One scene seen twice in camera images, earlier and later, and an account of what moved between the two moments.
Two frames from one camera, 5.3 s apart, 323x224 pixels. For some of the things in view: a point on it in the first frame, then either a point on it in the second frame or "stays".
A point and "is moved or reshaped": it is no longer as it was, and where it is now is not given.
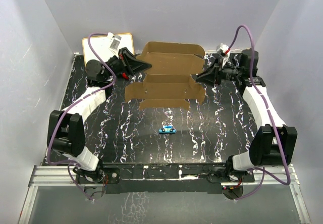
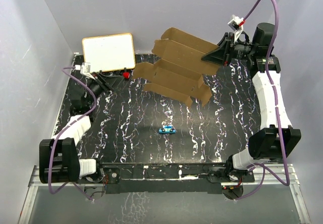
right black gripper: [209, 75] → [217, 55]
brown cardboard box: [169, 82] is moved or reshaped
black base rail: [162, 178] stays
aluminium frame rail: [65, 175] stays
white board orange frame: [106, 47] stays
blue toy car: [167, 129] stays
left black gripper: [131, 64] → [107, 84]
